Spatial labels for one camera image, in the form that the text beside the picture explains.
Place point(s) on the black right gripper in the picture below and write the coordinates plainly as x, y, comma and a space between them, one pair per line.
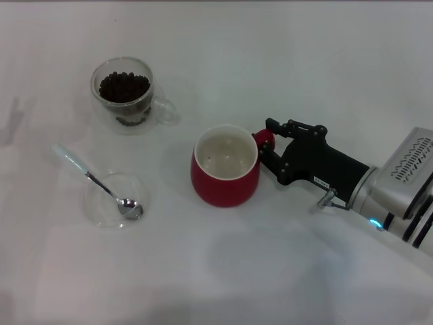
318, 162

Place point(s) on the red mug with white inside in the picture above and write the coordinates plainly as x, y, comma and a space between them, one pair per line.
220, 193

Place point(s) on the pile of coffee beans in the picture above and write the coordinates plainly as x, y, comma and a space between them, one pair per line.
123, 88

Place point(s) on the double-walled clear glass cup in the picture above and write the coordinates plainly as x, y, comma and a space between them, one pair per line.
111, 126

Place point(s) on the shallow clear glass dish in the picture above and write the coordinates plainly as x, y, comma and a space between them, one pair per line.
101, 211

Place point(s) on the silver vented camera box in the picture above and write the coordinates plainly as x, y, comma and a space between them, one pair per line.
406, 169

